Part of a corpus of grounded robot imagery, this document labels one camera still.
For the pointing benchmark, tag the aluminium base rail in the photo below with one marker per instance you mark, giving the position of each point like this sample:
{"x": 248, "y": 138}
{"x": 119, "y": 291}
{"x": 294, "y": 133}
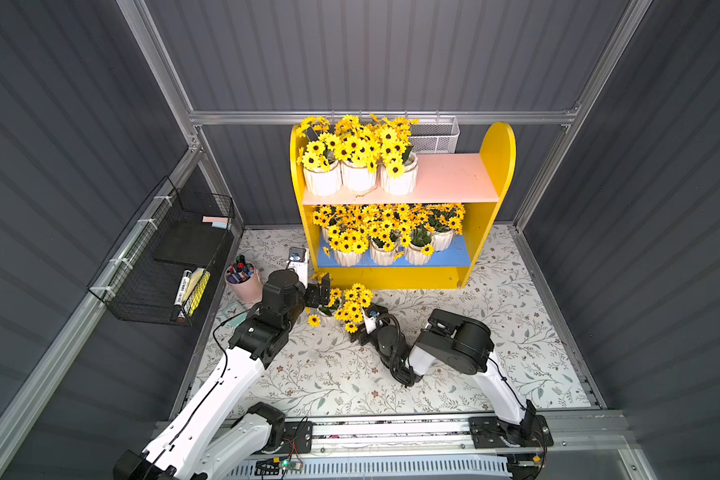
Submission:
{"x": 429, "y": 435}

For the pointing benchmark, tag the black wire wall basket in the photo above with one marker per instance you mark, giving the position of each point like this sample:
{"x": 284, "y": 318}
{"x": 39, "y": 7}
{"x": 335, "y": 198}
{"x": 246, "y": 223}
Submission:
{"x": 140, "y": 281}

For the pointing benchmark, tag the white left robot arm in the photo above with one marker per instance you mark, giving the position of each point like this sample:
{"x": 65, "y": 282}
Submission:
{"x": 191, "y": 447}

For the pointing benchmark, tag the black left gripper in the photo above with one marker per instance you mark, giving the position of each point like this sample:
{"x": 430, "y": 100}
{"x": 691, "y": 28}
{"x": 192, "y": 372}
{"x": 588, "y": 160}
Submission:
{"x": 322, "y": 291}

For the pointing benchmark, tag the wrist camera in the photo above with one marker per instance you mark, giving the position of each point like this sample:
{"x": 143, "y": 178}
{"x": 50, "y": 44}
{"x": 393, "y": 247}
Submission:
{"x": 370, "y": 320}
{"x": 298, "y": 261}

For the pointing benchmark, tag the white marker in basket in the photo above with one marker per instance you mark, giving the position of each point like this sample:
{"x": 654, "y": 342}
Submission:
{"x": 182, "y": 288}

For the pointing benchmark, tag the pink and blue sticky notes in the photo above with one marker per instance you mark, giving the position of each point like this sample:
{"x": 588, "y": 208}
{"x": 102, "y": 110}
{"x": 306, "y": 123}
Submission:
{"x": 216, "y": 222}

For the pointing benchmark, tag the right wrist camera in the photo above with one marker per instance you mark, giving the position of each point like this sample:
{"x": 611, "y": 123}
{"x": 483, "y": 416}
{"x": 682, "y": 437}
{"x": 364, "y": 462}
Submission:
{"x": 370, "y": 320}

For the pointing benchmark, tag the mint green alarm clock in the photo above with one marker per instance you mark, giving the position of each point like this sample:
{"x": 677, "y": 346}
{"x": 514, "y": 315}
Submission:
{"x": 235, "y": 320}

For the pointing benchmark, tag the pink metal marker bucket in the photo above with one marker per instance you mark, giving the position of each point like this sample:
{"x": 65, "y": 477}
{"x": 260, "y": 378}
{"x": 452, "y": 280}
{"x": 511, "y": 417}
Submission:
{"x": 244, "y": 280}

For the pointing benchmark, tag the yellow book in basket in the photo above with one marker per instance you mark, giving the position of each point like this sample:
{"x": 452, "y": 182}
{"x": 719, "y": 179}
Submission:
{"x": 194, "y": 294}

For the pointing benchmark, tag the white wire wall basket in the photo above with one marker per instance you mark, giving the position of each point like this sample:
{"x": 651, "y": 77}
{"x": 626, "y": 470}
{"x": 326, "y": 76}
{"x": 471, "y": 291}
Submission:
{"x": 438, "y": 136}

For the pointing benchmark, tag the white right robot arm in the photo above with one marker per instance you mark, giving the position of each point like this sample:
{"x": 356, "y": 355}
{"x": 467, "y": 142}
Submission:
{"x": 461, "y": 343}

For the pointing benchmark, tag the sunflower pot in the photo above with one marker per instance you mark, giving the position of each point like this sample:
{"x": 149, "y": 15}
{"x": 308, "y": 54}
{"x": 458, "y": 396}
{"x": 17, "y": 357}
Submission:
{"x": 354, "y": 301}
{"x": 321, "y": 169}
{"x": 383, "y": 223}
{"x": 316, "y": 315}
{"x": 444, "y": 222}
{"x": 416, "y": 236}
{"x": 396, "y": 157}
{"x": 344, "y": 229}
{"x": 356, "y": 151}

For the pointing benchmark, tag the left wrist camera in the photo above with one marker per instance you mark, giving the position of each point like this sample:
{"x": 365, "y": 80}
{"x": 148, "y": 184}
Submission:
{"x": 298, "y": 261}

